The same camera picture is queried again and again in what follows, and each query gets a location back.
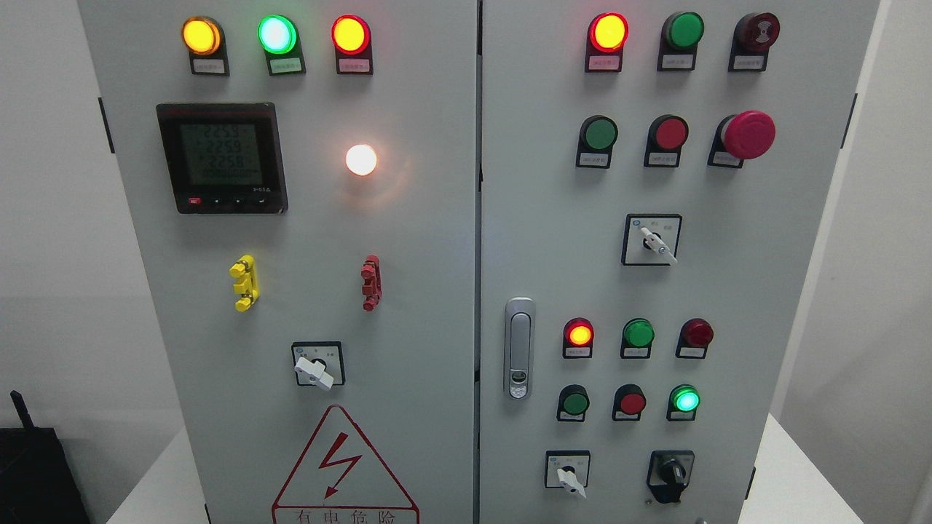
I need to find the black rotary knob switch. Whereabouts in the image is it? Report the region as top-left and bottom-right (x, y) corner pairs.
(646, 450), (695, 504)

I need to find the red terminal connector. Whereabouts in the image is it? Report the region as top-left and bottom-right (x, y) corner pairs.
(360, 253), (382, 312)

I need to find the red lit indicator lower left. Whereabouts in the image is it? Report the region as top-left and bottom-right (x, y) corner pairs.
(562, 317), (595, 360)

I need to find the white lit indicator light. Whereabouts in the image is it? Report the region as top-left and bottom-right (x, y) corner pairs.
(345, 143), (377, 177)

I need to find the green push button lower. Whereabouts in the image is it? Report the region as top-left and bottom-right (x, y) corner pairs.
(556, 384), (591, 422)

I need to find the green push button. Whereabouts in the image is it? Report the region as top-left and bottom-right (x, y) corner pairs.
(575, 115), (618, 170)
(556, 384), (591, 422)

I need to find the grey left cabinet door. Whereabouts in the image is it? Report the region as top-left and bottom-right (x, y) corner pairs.
(79, 1), (478, 523)

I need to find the grey cabinet door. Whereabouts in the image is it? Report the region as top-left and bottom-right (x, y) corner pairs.
(79, 1), (478, 523)
(477, 1), (879, 523)

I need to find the green push button upper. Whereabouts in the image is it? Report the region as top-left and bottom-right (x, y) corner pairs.
(575, 115), (618, 170)

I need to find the green indicator lower middle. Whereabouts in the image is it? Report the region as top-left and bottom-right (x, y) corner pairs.
(620, 318), (655, 360)

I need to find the grey right cabinet door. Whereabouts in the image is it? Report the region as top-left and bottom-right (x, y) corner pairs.
(477, 1), (879, 523)

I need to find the red push button lower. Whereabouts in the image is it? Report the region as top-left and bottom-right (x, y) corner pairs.
(612, 384), (647, 421)

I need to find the red push button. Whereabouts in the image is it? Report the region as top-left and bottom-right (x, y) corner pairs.
(612, 384), (647, 421)
(643, 115), (689, 168)

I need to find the yellow terminal connector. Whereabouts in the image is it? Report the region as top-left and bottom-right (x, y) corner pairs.
(229, 253), (260, 312)

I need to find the red push button upper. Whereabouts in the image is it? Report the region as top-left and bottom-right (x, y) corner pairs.
(643, 115), (689, 168)

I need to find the red indicator lower right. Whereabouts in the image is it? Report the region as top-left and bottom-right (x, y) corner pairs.
(676, 318), (714, 360)

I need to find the red electric warning triangle sticker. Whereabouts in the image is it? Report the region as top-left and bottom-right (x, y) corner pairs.
(271, 405), (420, 523)

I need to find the red lit indicator light left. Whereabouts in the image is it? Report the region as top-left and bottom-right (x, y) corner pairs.
(331, 14), (374, 76)

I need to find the green indicator bottom right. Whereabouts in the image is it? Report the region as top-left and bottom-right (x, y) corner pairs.
(666, 384), (701, 422)

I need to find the black digital power meter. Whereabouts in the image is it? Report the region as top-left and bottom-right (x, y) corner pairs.
(156, 102), (288, 213)

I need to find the red lit indicator top right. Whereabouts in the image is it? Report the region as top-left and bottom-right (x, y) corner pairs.
(585, 11), (629, 73)

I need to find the green lit indicator light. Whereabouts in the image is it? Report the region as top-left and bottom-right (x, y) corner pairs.
(257, 15), (306, 76)

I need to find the red emergency stop mushroom button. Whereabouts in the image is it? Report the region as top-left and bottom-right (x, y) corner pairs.
(708, 110), (776, 169)

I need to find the green indicator top right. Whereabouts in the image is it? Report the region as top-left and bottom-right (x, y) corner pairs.
(657, 11), (705, 72)

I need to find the yellow indicator light top left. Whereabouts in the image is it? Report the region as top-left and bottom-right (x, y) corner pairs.
(181, 16), (229, 76)

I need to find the dark red buzzer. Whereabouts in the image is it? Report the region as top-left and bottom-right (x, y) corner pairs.
(728, 12), (781, 73)

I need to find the black box with antenna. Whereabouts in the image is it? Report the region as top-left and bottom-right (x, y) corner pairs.
(1, 390), (90, 523)

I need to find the silver cabinet door handle lock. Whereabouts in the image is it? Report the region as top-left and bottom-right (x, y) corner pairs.
(503, 296), (536, 400)

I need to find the white selector switch left door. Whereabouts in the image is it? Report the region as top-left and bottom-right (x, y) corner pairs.
(291, 341), (345, 392)

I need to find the white selector switch upper right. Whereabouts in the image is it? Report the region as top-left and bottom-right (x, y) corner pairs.
(620, 213), (683, 266)

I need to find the white selector switch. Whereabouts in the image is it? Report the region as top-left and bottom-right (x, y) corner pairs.
(545, 450), (591, 499)
(620, 213), (683, 266)

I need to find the white selector switch bottom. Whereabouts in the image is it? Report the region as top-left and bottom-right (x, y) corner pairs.
(545, 450), (591, 499)

